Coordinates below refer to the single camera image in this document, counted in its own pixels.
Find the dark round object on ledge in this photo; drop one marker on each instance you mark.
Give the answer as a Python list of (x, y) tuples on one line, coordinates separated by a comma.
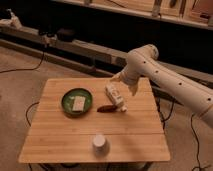
[(66, 35)]

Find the dark red chili pepper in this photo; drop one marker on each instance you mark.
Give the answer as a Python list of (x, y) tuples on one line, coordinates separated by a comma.
[(107, 108)]

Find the wooden table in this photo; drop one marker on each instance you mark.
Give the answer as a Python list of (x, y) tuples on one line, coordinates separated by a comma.
[(133, 136)]

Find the green ceramic bowl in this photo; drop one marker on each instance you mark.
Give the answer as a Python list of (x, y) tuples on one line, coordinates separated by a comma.
[(68, 99)]

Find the white object on ledge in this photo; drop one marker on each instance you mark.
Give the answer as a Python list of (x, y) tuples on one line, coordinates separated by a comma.
[(13, 21)]

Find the white block in bowl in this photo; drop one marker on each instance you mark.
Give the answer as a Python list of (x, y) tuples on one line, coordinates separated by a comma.
[(78, 104)]

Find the white paper cup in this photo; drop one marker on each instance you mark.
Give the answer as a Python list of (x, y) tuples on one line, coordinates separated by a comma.
[(100, 145)]

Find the white plastic bottle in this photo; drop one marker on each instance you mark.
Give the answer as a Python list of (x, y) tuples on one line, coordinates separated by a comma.
[(115, 97)]

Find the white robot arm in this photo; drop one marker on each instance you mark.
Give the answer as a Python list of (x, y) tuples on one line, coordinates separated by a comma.
[(142, 61)]

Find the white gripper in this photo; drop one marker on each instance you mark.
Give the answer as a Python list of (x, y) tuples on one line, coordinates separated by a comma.
[(129, 75)]

